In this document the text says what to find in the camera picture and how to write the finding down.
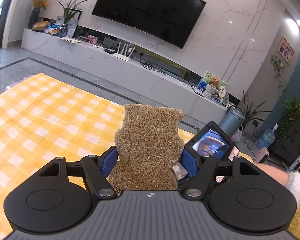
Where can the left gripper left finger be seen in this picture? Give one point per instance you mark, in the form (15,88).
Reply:
(96,170)

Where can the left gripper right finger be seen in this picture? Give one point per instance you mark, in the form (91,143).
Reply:
(202,174)

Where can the brown coir fibre mat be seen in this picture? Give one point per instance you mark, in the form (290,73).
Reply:
(148,145)

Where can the person right hand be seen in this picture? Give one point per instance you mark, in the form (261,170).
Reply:
(280,176)

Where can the grey blue trash bin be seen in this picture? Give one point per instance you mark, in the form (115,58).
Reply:
(231,122)

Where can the potted snake plant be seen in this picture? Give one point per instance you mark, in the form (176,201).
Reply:
(249,112)

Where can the white marble tv console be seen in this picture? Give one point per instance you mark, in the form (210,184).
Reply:
(130,75)

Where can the pink space heater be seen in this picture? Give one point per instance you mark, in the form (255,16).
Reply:
(261,156)

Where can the blue water jug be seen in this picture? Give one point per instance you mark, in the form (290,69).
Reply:
(267,138)

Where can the teddy bear figurine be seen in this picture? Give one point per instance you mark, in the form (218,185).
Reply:
(214,82)

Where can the yellow checkered tablecloth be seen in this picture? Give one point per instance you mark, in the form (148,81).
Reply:
(42,118)

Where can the hanging ivy plant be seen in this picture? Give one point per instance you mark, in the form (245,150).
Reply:
(291,104)

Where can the white wifi router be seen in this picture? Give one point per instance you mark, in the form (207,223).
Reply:
(125,52)

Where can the green plant in glass vase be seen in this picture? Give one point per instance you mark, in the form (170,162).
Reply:
(70,9)

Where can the dark vase dried flowers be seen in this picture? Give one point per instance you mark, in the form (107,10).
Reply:
(38,5)

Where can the framed wall picture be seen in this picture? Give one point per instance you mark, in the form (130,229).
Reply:
(286,50)

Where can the black wall television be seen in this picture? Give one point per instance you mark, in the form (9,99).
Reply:
(168,20)

